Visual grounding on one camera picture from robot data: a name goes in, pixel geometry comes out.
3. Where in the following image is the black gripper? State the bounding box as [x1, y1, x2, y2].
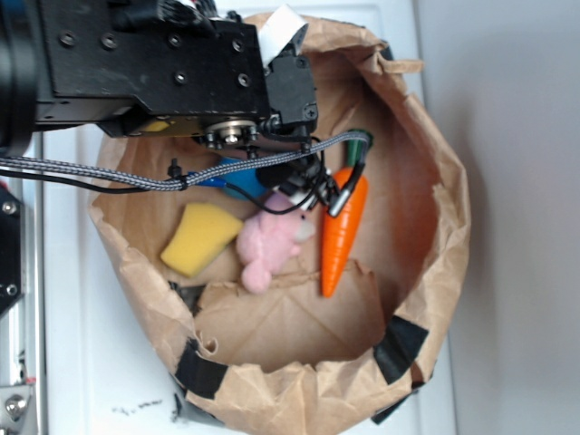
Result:
[34, 1, 270, 137]

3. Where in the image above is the blue textured ball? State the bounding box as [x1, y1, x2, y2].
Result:
[191, 157, 268, 201]

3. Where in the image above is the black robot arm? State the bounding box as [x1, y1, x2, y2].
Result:
[1, 1, 270, 156]

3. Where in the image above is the yellow foam wedge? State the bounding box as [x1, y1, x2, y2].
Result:
[160, 202, 244, 277]

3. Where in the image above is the pink plush bunny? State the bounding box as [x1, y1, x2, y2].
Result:
[236, 208, 315, 295]

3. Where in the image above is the orange plastic toy carrot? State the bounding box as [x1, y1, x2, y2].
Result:
[320, 130, 372, 298]

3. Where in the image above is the brown paper bag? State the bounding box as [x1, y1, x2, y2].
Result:
[89, 18, 471, 434]

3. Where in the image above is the grey braided cable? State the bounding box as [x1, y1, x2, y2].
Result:
[0, 129, 375, 193]

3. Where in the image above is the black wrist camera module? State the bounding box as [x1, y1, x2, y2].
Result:
[265, 52, 318, 138]

